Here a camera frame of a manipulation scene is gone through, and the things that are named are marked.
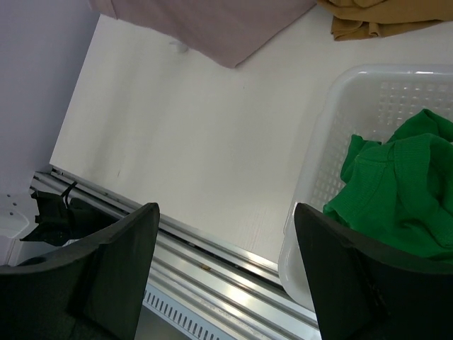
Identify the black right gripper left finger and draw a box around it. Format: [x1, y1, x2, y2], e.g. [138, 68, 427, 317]
[1, 203, 160, 339]

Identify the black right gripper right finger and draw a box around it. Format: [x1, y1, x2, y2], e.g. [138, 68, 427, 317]
[294, 203, 452, 339]

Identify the green tank top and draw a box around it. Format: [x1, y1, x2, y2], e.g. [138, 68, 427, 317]
[323, 109, 452, 264]

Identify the pink tank top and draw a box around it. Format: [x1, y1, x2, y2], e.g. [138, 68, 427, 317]
[89, 0, 315, 69]

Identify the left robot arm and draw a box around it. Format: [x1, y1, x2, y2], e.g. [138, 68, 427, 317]
[1, 193, 30, 266]

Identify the brown tank top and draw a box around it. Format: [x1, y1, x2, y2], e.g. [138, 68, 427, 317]
[316, 0, 452, 41]

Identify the white plastic basket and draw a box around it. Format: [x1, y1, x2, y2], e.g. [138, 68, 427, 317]
[278, 64, 452, 310]

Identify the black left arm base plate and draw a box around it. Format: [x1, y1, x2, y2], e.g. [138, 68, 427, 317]
[21, 182, 117, 247]

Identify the white slotted cable duct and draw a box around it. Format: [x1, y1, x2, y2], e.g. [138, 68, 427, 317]
[142, 283, 232, 340]

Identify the aluminium mounting rail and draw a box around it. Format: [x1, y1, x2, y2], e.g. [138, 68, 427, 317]
[30, 166, 319, 340]

